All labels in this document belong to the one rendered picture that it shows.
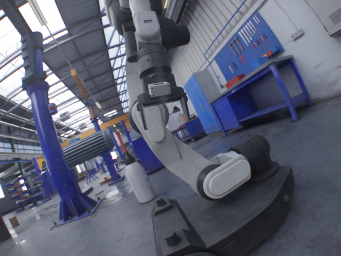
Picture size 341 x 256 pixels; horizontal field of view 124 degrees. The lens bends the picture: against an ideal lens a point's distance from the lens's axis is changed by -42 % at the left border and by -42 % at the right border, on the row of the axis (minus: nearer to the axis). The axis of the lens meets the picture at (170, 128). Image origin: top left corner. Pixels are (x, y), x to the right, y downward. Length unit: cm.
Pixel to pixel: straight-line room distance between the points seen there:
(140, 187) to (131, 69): 122
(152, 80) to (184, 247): 46
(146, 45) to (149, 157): 279
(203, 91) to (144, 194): 322
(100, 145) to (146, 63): 383
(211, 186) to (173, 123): 602
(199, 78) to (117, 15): 372
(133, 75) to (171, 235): 56
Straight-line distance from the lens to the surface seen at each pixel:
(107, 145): 416
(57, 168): 241
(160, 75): 40
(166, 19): 79
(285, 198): 67
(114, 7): 83
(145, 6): 56
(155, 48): 42
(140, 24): 46
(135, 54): 44
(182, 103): 40
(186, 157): 57
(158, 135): 50
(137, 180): 159
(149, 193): 163
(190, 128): 547
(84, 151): 432
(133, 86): 60
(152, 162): 312
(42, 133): 254
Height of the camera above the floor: 51
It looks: 3 degrees up
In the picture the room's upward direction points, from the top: 25 degrees counter-clockwise
